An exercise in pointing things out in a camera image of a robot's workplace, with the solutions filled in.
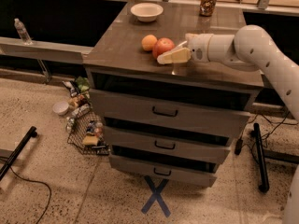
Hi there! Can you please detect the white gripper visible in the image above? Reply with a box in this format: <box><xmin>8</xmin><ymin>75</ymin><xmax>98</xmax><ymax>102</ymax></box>
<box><xmin>157</xmin><ymin>34</ymin><xmax>213</xmax><ymax>64</ymax></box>

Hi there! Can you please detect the red apple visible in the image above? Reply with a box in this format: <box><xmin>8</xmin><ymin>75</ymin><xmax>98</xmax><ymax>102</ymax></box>
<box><xmin>152</xmin><ymin>37</ymin><xmax>175</xmax><ymax>58</ymax></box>

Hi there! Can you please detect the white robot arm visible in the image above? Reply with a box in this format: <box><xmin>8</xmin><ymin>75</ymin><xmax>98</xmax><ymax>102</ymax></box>
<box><xmin>157</xmin><ymin>25</ymin><xmax>299</xmax><ymax>121</ymax></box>

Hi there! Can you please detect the orange fruit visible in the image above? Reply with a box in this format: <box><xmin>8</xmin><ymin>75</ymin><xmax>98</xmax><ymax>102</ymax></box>
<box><xmin>141</xmin><ymin>35</ymin><xmax>157</xmax><ymax>51</ymax></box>

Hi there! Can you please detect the white bowl on cabinet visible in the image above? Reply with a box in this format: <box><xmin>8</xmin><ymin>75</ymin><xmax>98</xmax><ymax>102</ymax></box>
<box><xmin>131</xmin><ymin>3</ymin><xmax>164</xmax><ymax>22</ymax></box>

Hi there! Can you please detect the brown soda can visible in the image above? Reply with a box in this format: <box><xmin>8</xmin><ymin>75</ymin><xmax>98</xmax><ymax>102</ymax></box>
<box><xmin>200</xmin><ymin>0</ymin><xmax>217</xmax><ymax>17</ymax></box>

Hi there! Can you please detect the grey drawer cabinet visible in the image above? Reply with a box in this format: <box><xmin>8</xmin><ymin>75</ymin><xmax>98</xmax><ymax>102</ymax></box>
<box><xmin>85</xmin><ymin>3</ymin><xmax>263</xmax><ymax>187</ymax></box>

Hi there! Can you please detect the green chip bag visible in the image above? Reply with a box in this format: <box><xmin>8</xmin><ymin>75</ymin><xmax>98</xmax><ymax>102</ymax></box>
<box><xmin>75</xmin><ymin>77</ymin><xmax>90</xmax><ymax>92</ymax></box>

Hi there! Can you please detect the yellow sponge in basket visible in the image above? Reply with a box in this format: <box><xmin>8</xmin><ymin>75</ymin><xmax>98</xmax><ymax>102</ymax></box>
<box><xmin>82</xmin><ymin>135</ymin><xmax>98</xmax><ymax>146</ymax></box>

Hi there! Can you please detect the small white bowl on floor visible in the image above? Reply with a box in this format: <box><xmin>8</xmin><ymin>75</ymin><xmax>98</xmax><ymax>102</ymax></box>
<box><xmin>52</xmin><ymin>101</ymin><xmax>69</xmax><ymax>116</ymax></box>

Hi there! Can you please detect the blue tape cross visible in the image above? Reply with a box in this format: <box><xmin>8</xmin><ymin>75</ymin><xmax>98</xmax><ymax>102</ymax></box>
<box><xmin>141</xmin><ymin>176</ymin><xmax>171</xmax><ymax>217</ymax></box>

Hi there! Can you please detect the clear plastic water bottle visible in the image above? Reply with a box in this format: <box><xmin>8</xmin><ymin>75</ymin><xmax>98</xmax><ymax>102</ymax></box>
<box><xmin>14</xmin><ymin>18</ymin><xmax>32</xmax><ymax>45</ymax></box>

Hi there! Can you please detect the black stand leg right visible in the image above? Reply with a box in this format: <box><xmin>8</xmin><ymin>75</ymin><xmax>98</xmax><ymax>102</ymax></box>
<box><xmin>253</xmin><ymin>123</ymin><xmax>269</xmax><ymax>193</ymax></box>

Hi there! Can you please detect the black stand leg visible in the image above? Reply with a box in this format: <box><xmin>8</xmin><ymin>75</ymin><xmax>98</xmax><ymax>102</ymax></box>
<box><xmin>0</xmin><ymin>126</ymin><xmax>37</xmax><ymax>181</ymax></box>
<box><xmin>253</xmin><ymin>123</ymin><xmax>269</xmax><ymax>193</ymax></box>

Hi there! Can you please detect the grey side shelf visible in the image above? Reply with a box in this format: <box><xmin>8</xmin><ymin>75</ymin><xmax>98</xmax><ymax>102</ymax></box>
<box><xmin>0</xmin><ymin>37</ymin><xmax>93</xmax><ymax>64</ymax></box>

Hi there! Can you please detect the black stand leg left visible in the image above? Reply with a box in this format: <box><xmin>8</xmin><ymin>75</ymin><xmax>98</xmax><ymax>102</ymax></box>
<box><xmin>0</xmin><ymin>126</ymin><xmax>37</xmax><ymax>181</ymax></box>

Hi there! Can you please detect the black wire basket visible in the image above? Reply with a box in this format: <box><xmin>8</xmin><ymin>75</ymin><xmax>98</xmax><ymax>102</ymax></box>
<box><xmin>66</xmin><ymin>106</ymin><xmax>110</xmax><ymax>156</ymax></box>

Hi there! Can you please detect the black cable on floor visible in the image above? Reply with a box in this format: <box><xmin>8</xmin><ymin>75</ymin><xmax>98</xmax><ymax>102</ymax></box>
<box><xmin>0</xmin><ymin>156</ymin><xmax>53</xmax><ymax>224</ymax></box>

